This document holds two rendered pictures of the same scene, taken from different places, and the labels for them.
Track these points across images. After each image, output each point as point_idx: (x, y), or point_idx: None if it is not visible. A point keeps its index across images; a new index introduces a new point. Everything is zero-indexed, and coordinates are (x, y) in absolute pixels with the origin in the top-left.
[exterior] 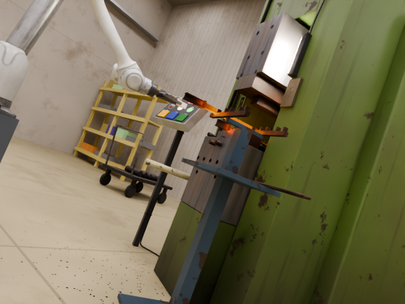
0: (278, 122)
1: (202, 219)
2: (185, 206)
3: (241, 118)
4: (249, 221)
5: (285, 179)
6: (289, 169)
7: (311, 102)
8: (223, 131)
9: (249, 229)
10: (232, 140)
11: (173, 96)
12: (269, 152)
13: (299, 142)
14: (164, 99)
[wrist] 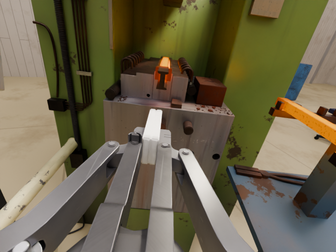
0: (243, 45)
1: None
2: (133, 211)
3: (114, 13)
4: (216, 172)
5: (267, 129)
6: (272, 118)
7: (315, 17)
8: (145, 79)
9: (219, 178)
10: None
11: (206, 177)
12: (232, 97)
13: (288, 85)
14: (88, 206)
